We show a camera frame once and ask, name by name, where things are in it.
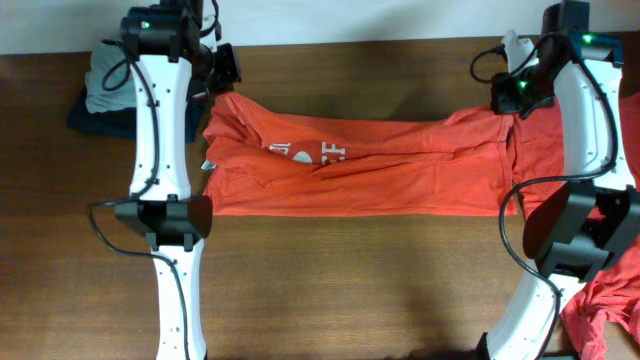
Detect orange McKinney soccer t-shirt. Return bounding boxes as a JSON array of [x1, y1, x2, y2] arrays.
[[203, 92, 513, 217]]

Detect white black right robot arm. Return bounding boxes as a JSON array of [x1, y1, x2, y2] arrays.
[[474, 1, 639, 360]]

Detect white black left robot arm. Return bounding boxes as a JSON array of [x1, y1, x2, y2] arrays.
[[115, 1, 239, 359]]

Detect dark navy folded garment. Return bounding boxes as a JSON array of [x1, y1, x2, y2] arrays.
[[66, 88, 204, 144]]

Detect light grey folded garment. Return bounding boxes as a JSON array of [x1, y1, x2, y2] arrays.
[[85, 42, 136, 114]]

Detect plain orange t-shirt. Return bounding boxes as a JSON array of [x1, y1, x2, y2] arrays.
[[508, 106, 639, 360]]

